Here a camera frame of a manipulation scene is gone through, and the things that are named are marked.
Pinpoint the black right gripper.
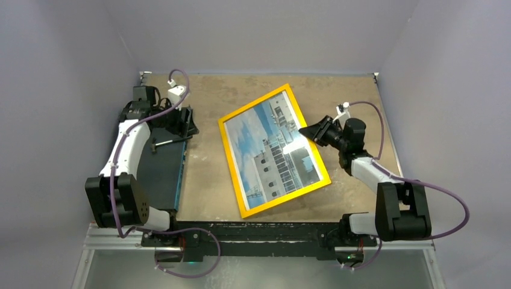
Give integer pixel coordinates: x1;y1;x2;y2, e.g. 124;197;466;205
299;115;348;151

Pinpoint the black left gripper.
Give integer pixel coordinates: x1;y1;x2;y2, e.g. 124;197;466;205
154;98;198;138

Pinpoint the wooden picture frame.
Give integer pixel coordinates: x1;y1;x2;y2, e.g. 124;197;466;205
218;83;332;220

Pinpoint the building and sky photo print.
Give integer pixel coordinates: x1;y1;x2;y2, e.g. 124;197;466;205
224;90;324;211

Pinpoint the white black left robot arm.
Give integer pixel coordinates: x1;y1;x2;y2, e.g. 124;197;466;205
84;81;199;246

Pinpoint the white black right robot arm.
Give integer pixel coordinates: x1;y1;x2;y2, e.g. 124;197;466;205
299;116;431;245

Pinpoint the small black hammer tool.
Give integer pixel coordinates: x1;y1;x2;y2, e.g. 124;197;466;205
150;135;193;154

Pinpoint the dark blue flat box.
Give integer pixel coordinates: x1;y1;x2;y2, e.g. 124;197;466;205
94;107;192;212

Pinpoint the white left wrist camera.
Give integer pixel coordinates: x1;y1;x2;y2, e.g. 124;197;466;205
167;79;188;107

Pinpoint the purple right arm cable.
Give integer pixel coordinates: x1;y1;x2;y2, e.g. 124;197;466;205
341;101;471;272

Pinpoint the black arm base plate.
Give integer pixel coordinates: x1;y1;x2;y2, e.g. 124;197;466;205
141;221;377;262

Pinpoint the aluminium profile rail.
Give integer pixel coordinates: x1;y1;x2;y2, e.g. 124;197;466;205
83;223;435;252

